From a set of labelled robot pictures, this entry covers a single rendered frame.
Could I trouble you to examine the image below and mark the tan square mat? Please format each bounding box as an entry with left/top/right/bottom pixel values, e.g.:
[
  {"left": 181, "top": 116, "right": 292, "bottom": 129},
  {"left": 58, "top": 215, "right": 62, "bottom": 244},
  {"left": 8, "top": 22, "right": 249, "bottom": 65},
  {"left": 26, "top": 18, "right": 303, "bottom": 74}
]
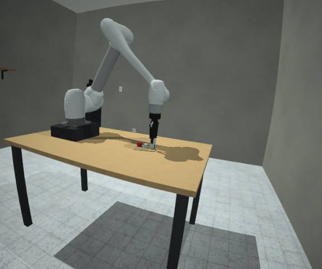
[{"left": 134, "top": 144, "right": 157, "bottom": 152}]

